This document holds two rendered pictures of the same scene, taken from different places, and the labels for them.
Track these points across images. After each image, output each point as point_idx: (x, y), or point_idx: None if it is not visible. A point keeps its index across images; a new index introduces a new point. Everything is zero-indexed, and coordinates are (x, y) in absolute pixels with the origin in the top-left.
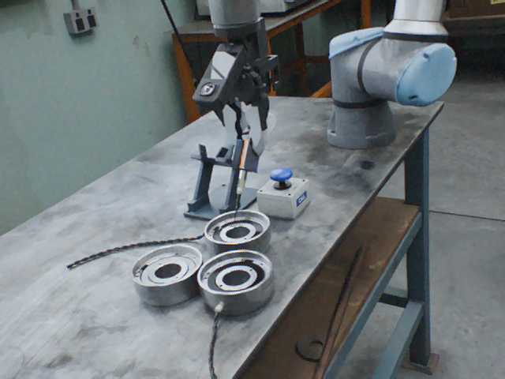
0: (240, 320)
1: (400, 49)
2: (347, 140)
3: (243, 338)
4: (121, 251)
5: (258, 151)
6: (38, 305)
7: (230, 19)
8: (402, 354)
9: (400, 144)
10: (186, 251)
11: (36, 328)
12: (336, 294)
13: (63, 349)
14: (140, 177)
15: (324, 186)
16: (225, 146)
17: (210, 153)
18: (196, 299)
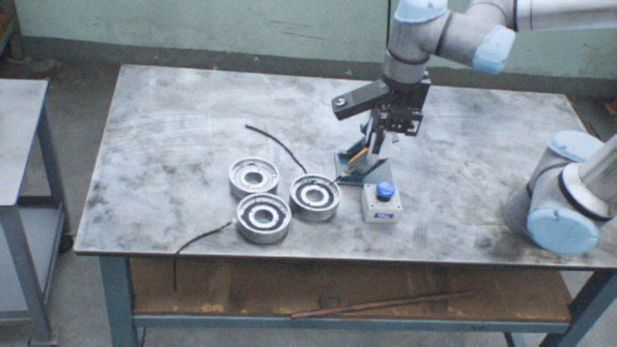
0: (239, 237)
1: (553, 190)
2: (508, 213)
3: (223, 245)
4: (274, 142)
5: (368, 162)
6: (207, 133)
7: (385, 70)
8: None
9: (541, 256)
10: (276, 177)
11: (188, 144)
12: (399, 295)
13: (178, 165)
14: None
15: (426, 225)
16: None
17: (434, 127)
18: None
